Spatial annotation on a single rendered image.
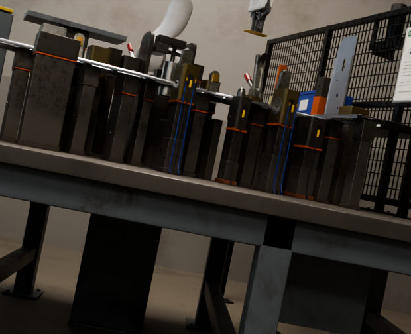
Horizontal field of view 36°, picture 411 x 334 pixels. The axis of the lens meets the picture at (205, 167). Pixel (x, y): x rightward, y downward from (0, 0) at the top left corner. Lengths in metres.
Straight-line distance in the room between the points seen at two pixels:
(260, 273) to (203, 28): 3.22
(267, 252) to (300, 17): 3.30
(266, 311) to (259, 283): 0.07
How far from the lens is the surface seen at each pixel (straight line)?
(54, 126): 1.88
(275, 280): 1.52
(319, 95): 2.62
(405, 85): 2.62
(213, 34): 4.55
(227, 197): 1.44
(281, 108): 2.08
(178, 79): 1.99
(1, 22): 2.39
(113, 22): 4.58
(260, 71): 2.50
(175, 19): 2.68
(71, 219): 4.52
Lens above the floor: 0.73
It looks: level
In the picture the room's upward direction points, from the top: 11 degrees clockwise
